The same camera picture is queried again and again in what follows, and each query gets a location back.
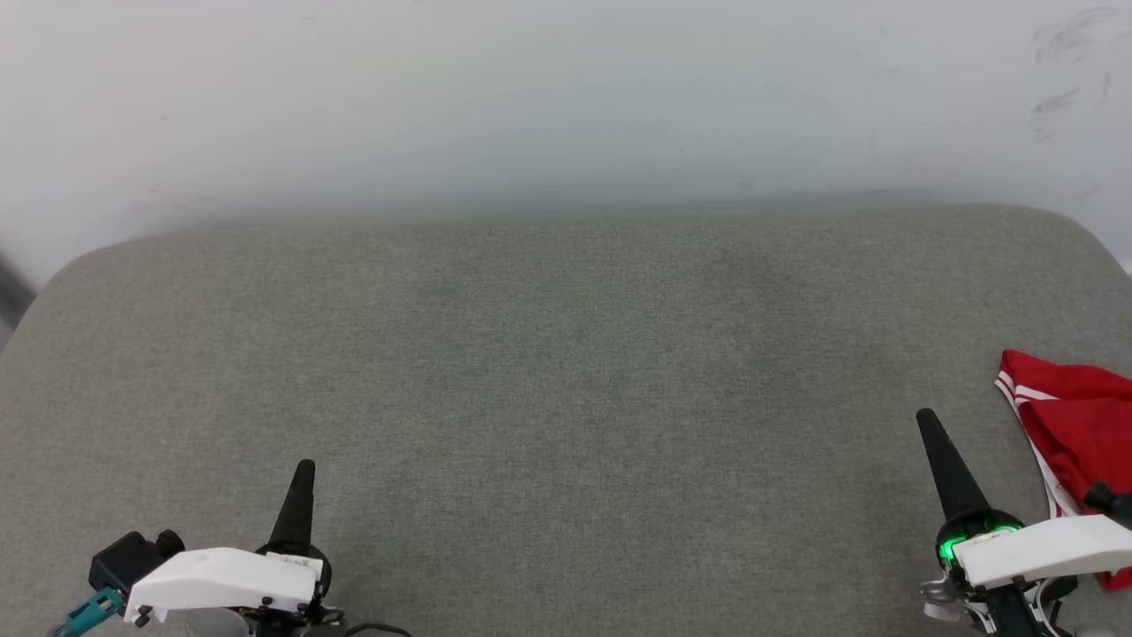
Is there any teal left camera connector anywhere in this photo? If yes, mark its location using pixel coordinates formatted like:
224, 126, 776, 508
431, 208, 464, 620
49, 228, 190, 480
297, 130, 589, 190
49, 586, 125, 637

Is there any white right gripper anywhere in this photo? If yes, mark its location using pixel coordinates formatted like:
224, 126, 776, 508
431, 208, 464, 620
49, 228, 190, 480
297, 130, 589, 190
916, 408, 1132, 591

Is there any red and white garment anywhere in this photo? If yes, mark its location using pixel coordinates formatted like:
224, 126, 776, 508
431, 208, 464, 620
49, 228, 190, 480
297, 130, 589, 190
995, 349, 1132, 592

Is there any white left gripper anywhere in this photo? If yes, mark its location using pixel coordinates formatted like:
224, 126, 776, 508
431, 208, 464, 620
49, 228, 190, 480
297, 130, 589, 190
124, 459, 333, 625

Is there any grey fabric sofa seat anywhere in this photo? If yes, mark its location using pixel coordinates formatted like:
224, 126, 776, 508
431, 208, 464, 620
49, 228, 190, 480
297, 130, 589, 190
0, 205, 1132, 637

